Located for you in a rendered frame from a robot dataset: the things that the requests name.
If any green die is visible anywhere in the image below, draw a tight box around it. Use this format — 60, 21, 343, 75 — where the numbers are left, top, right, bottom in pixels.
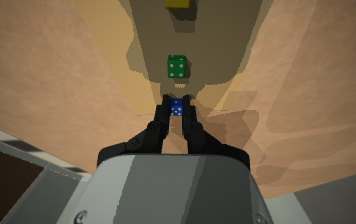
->
167, 55, 186, 78

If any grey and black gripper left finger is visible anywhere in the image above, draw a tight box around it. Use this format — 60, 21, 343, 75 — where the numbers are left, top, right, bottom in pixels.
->
96, 94, 170, 168

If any blue die with white pips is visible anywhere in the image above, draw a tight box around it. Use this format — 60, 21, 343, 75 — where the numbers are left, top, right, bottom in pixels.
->
169, 98, 183, 116

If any yellow die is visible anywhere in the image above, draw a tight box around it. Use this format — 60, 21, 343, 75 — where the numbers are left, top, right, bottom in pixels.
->
164, 0, 190, 10

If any tan mat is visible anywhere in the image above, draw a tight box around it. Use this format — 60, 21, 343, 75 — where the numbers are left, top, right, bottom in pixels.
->
73, 0, 270, 115

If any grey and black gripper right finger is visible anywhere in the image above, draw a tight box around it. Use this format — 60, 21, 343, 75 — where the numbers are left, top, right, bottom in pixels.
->
182, 95, 251, 172

